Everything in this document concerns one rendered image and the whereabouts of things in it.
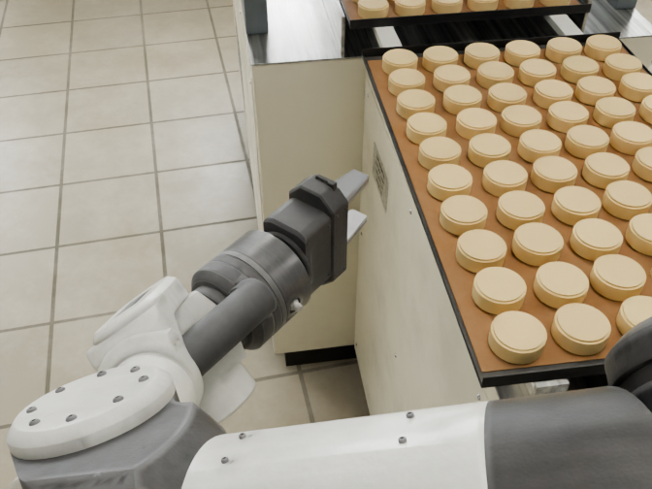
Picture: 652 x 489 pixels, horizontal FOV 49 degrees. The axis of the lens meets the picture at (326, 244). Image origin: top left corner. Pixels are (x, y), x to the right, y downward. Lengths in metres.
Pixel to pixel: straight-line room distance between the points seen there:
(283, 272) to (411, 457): 0.39
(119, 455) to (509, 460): 0.15
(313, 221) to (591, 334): 0.27
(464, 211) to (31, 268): 1.59
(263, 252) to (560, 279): 0.29
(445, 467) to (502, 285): 0.47
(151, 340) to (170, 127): 2.13
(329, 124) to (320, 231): 0.64
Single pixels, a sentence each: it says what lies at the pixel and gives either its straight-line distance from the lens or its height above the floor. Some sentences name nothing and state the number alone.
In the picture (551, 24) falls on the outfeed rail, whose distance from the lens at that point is 1.27.
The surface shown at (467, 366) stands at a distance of 0.81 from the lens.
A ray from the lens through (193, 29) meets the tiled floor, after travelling 3.28.
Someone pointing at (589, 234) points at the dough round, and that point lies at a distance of 0.79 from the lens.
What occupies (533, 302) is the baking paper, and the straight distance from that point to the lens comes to 0.73.
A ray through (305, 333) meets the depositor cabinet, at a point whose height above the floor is 0.15.
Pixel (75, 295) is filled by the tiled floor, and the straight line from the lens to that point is 2.06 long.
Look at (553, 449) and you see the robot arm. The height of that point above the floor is 1.21.
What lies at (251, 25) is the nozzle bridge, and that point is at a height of 0.86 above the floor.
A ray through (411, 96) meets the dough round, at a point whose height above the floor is 0.92.
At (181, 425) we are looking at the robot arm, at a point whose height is 1.16.
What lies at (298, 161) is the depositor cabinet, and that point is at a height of 0.64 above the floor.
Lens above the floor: 1.42
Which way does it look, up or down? 43 degrees down
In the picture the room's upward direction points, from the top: straight up
